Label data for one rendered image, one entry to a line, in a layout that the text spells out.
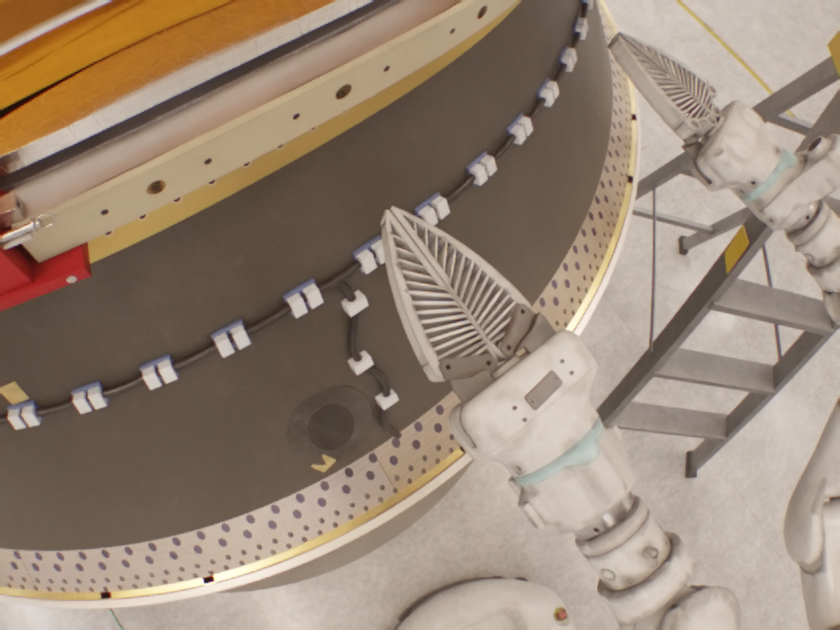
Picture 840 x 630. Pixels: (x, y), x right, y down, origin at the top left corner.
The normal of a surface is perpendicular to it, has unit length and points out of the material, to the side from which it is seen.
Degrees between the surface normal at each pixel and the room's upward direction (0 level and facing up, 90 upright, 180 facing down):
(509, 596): 34
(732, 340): 0
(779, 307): 0
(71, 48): 90
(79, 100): 0
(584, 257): 43
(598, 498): 60
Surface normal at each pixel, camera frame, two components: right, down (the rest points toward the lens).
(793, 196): -0.36, 0.52
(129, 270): 0.43, 0.60
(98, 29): 0.53, 0.81
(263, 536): 0.36, 0.34
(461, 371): 0.20, -0.21
